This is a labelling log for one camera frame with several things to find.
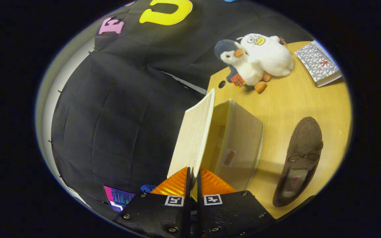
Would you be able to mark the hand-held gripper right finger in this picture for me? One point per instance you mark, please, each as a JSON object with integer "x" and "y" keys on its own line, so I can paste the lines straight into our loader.
{"x": 199, "y": 215}

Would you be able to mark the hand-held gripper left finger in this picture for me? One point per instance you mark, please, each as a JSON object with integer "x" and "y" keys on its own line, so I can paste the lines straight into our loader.
{"x": 188, "y": 215}

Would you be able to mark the beige fabric storage box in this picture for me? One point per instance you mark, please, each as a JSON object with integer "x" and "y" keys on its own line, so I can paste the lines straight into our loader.
{"x": 236, "y": 138}

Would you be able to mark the brown fuzzy shoe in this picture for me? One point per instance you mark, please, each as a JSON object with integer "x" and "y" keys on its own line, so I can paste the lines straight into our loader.
{"x": 304, "y": 138}

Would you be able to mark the blue object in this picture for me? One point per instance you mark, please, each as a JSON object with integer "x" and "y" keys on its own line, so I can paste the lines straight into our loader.
{"x": 148, "y": 188}

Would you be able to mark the colourful computer screen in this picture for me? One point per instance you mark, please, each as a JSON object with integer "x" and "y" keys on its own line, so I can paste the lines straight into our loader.
{"x": 117, "y": 198}

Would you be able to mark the grey and white penguin plush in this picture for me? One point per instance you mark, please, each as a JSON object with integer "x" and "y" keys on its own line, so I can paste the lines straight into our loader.
{"x": 246, "y": 71}

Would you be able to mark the white duck plush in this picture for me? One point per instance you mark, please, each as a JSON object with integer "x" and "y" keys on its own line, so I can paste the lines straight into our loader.
{"x": 271, "y": 56}

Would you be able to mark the grey patterned book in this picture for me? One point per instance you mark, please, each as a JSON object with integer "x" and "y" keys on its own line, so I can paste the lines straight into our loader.
{"x": 316, "y": 61}

